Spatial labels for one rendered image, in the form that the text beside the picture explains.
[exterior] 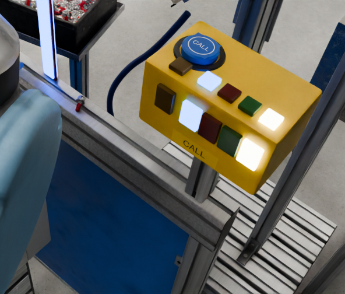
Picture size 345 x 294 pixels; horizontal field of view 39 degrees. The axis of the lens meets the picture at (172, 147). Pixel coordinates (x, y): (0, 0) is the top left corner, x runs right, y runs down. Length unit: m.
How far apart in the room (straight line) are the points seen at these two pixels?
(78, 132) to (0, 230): 0.56
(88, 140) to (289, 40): 1.79
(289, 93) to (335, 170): 1.46
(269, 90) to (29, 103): 0.33
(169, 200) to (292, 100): 0.27
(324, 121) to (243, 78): 0.60
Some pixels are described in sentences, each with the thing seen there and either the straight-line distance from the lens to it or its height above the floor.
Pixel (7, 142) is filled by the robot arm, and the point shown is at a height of 1.26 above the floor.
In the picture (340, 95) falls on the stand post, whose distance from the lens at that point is 1.04.
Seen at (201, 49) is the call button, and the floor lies 1.08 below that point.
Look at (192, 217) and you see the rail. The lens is 0.68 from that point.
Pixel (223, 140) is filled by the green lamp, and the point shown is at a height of 1.04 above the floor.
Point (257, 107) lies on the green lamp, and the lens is 0.47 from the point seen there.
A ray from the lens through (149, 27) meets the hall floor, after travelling 2.31.
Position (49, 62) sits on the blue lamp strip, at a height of 0.90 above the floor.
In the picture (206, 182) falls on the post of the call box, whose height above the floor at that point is 0.91.
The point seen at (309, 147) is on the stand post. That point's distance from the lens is 1.15.
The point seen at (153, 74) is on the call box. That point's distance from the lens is 0.51.
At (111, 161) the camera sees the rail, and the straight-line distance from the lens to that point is 0.73.
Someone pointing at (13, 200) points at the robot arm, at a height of 1.24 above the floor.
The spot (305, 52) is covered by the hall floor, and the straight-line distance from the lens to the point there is 2.40.
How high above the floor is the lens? 1.40
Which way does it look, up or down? 50 degrees down
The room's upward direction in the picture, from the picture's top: 12 degrees clockwise
